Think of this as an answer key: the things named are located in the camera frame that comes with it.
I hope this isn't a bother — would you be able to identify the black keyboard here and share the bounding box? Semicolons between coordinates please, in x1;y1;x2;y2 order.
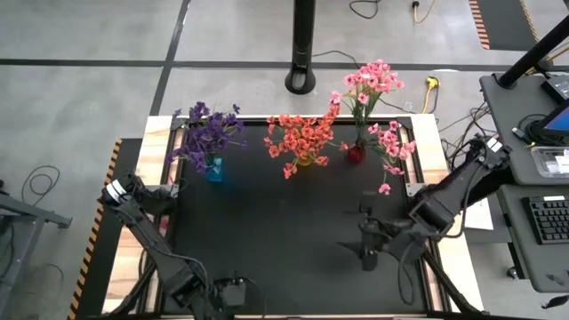
521;194;569;246

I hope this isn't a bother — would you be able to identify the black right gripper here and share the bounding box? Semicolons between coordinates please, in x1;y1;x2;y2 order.
336;217;429;272

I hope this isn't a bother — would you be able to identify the clear plastic container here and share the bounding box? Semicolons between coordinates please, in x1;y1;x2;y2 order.
530;145;569;180

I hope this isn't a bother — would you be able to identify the black object on floor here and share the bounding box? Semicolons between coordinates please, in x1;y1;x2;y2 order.
541;293;569;311

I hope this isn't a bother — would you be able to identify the black cable bundle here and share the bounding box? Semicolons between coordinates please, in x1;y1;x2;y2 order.
437;100;497;164

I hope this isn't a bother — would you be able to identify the black stand pole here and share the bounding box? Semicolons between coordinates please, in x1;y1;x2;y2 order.
284;0;317;95

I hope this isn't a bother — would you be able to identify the black floor mat yellow-striped edge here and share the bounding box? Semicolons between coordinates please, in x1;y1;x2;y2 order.
66;137;146;320

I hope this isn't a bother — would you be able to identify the blue glass vase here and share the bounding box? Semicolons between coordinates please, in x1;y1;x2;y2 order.
204;155;226;183

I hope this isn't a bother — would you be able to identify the tablet with blue screen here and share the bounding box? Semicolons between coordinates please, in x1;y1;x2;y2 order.
539;98;569;137

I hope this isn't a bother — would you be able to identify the white paper sheet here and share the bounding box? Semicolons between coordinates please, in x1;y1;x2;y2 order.
464;197;495;232

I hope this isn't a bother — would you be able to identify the grey keyboard shelf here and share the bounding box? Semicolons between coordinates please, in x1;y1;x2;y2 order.
496;184;569;294

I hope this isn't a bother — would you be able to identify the coiled black cable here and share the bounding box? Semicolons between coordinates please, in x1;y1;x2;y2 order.
510;113;557;147

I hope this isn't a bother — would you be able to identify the black desk device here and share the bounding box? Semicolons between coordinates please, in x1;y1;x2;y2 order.
540;73;569;106

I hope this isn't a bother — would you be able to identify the black diagonal frame strut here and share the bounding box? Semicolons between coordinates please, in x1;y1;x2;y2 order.
106;260;159;316
420;248;479;316

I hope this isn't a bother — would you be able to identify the grey desk top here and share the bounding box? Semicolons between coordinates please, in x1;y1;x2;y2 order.
478;72;569;187

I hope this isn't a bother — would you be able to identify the black slanted pole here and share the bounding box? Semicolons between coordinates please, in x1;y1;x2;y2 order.
496;14;569;89

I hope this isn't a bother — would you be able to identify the black aluminium table frame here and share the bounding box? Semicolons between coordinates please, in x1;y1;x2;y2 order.
148;115;448;319

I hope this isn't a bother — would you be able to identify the black floor mat orange-striped edge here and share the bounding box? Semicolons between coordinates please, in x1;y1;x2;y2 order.
468;0;541;52

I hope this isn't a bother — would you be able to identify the red glass vase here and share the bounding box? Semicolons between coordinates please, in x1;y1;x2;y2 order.
346;140;368;165

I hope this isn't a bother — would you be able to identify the grey metal cart frame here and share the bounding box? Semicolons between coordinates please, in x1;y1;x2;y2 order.
0;180;73;320

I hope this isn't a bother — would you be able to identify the yellow power plug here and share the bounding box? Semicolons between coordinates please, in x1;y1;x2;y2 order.
421;76;441;115

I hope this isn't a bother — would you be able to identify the yellow cable with black plug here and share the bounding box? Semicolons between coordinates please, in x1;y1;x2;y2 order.
411;0;437;24

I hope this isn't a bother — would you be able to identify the black looped floor cable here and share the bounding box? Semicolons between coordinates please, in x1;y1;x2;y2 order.
20;164;62;209

